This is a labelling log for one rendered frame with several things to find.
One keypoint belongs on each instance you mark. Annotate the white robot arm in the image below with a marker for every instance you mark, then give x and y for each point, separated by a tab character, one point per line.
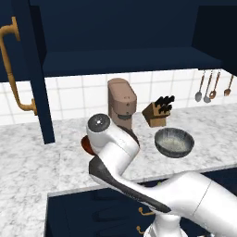
188	197

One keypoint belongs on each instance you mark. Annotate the red-brown bowl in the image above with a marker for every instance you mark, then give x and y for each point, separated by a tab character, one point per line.
87	146

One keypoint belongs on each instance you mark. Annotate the grey bowl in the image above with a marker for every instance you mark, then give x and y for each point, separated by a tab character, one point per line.
174	143

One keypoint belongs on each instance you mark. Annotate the dark blue cabinet door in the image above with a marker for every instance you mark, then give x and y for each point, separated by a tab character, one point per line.
37	77
216	37

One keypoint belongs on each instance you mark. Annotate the brown stand mixer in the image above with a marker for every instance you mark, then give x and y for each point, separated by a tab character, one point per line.
122	98

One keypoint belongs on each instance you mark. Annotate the wooden knife block, black knives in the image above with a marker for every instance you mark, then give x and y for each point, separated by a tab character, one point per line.
155	115

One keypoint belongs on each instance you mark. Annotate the grey hanging spoon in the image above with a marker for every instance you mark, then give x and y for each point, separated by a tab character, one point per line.
198	95

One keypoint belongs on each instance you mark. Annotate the grey hanging ladle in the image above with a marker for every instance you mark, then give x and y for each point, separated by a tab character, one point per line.
207	98

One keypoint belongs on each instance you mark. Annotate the copper hanging ladle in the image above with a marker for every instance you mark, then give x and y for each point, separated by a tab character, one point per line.
213	94

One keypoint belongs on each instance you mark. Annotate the dark blue base cabinets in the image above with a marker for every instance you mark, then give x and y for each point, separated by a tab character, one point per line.
89	216

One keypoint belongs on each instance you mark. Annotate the copper hanging spoon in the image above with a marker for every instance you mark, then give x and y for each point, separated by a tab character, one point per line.
227	91

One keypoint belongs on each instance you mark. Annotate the dark blue open wall cabinet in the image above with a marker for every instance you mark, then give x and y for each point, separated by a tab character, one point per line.
123	37

